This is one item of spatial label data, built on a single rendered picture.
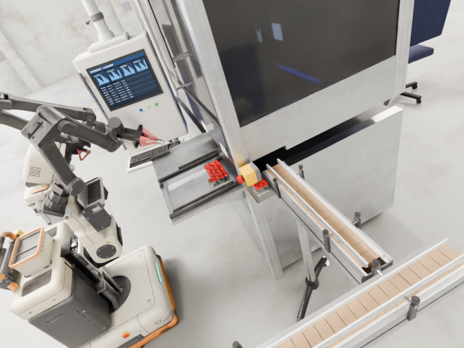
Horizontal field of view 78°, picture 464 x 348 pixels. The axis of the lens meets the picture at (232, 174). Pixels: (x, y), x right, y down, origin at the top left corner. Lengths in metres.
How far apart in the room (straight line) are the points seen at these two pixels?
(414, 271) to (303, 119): 0.78
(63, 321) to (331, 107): 1.77
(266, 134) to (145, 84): 1.07
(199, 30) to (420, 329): 1.83
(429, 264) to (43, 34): 11.37
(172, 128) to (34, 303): 1.36
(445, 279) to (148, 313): 1.55
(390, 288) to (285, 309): 1.10
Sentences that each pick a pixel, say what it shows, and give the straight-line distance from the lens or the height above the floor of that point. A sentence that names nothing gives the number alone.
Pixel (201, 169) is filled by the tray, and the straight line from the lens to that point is 1.68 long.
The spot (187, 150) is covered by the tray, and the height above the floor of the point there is 0.88.
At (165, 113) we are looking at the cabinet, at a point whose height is 1.02.
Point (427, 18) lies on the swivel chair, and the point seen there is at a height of 0.83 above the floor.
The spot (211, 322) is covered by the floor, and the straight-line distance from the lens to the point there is 2.12.
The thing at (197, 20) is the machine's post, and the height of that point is 1.66.
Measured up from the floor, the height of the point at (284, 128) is 1.11.
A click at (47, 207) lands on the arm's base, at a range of 1.44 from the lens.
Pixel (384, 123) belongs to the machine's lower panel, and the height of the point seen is 0.85.
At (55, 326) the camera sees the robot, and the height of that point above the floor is 0.56.
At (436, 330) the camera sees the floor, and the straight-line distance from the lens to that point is 2.04.
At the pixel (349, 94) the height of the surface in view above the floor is 1.12.
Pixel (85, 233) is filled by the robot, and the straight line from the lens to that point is 1.71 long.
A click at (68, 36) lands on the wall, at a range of 11.69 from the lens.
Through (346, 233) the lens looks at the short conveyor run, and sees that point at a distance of 1.13.
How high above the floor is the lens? 1.83
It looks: 37 degrees down
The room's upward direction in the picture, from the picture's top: 20 degrees counter-clockwise
